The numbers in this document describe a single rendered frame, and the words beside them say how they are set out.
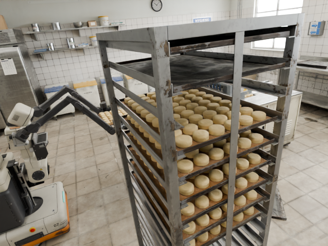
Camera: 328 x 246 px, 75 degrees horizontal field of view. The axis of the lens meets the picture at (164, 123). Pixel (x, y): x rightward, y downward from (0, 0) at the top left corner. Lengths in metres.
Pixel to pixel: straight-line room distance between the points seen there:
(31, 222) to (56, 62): 4.35
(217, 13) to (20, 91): 5.70
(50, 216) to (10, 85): 3.48
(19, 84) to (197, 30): 4.97
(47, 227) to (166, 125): 2.08
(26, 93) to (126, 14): 3.09
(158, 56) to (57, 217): 2.13
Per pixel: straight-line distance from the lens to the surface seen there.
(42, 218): 2.47
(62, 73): 6.12
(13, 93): 5.40
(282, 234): 2.44
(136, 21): 6.28
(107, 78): 1.07
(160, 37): 0.47
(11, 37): 5.29
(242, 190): 0.91
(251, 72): 0.67
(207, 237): 0.96
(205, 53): 1.08
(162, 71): 0.48
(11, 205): 2.35
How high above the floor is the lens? 1.82
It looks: 24 degrees down
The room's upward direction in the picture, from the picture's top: 6 degrees counter-clockwise
